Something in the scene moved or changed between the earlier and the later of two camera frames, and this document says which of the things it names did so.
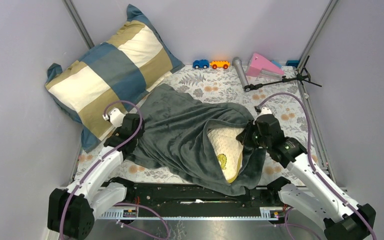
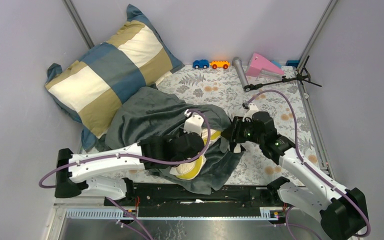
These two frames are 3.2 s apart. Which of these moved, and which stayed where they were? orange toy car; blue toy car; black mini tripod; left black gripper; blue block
Moved: left black gripper
Stayed: black mini tripod; blue toy car; blue block; orange toy car
